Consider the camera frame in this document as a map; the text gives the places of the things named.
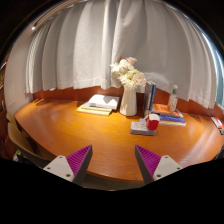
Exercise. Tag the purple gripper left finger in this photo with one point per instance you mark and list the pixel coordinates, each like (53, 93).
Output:
(72, 167)

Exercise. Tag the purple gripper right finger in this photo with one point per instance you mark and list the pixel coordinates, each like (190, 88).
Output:
(154, 167)

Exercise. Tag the white power strip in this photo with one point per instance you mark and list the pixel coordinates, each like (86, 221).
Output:
(139, 128)

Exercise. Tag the blue flat book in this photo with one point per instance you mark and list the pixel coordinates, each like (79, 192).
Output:
(170, 120)

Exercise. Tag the orange flat book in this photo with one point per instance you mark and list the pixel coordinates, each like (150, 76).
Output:
(163, 109)

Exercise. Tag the wooden chair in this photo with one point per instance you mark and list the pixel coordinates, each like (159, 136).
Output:
(28, 148)

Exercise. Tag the yellow-edged book underneath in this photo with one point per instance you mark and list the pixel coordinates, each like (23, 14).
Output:
(86, 108)

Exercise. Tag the white ceramic vase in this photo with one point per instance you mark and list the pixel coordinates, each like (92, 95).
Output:
(128, 106)

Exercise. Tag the clear plastic bottle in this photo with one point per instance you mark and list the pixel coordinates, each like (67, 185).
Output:
(172, 103)

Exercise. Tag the white book on top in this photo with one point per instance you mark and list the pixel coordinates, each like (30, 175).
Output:
(104, 101)

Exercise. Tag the grey upright book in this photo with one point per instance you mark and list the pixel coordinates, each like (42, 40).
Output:
(147, 97)

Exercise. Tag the red object at right edge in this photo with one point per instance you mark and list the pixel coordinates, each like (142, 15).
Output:
(217, 122)

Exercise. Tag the blue upright book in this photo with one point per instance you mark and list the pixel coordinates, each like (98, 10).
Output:
(152, 97)

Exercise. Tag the white flower bouquet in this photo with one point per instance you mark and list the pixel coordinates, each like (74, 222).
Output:
(128, 76)

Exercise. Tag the white curtain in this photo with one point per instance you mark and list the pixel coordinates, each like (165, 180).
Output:
(76, 48)

